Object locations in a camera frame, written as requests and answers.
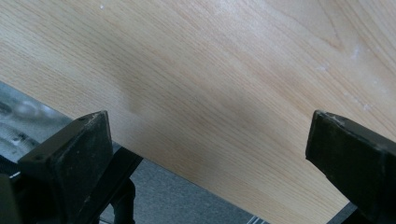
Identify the shiny grey metal base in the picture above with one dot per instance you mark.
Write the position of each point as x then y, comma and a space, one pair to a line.
21, 115

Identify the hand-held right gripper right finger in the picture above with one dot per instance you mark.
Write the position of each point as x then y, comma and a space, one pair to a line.
358, 161

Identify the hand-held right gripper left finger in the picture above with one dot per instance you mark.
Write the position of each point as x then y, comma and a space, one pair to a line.
77, 155

